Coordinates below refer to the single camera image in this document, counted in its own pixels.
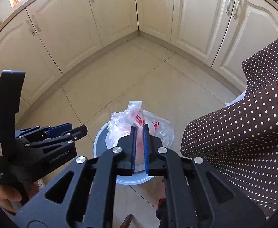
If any white plastic bag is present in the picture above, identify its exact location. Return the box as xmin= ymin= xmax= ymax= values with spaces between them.
xmin=225 ymin=91 xmax=246 ymax=108

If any light blue plastic bucket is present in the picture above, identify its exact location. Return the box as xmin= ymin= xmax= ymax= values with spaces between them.
xmin=93 ymin=109 xmax=175 ymax=186

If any brown wooden piece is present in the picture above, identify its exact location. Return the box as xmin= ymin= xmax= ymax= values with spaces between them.
xmin=122 ymin=215 xmax=134 ymax=228

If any person's left hand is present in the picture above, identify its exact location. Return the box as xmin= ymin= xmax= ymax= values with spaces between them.
xmin=0 ymin=184 xmax=23 ymax=214

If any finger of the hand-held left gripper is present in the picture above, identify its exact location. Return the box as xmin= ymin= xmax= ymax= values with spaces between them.
xmin=19 ymin=123 xmax=73 ymax=139
xmin=23 ymin=125 xmax=89 ymax=149

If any brown dotted tablecloth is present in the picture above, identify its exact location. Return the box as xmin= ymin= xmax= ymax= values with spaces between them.
xmin=180 ymin=34 xmax=278 ymax=220

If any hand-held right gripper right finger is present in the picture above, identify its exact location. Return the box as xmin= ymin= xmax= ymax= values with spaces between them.
xmin=143 ymin=123 xmax=266 ymax=228

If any clear plastic bag red print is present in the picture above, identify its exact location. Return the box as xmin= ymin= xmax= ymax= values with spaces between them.
xmin=105 ymin=101 xmax=175 ymax=171

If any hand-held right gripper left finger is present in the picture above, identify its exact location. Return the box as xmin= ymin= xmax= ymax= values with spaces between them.
xmin=14 ymin=125 xmax=137 ymax=228

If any cream kitchen cabinet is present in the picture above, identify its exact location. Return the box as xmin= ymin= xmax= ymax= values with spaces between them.
xmin=0 ymin=0 xmax=139 ymax=124
xmin=134 ymin=0 xmax=278 ymax=94

